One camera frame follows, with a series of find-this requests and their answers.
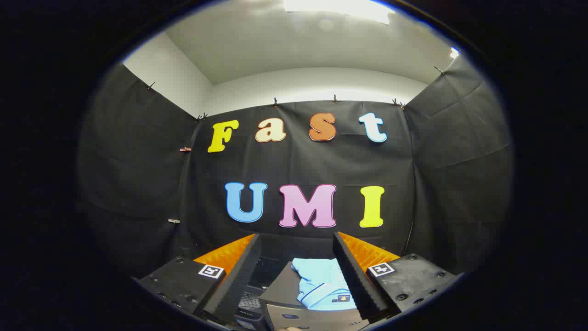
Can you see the light blue button shirt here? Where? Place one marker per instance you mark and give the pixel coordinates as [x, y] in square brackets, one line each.
[321, 285]

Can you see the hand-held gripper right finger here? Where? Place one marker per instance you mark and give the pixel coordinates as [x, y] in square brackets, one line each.
[356, 280]

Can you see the grey cabinet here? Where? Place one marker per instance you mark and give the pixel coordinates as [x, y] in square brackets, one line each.
[312, 319]

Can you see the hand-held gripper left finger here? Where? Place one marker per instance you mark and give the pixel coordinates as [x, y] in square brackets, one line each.
[239, 280]

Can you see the grey washing machine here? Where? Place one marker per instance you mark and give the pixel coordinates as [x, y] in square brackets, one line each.
[250, 301]

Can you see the ceiling light panel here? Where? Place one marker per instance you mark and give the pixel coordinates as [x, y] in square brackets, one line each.
[340, 8]

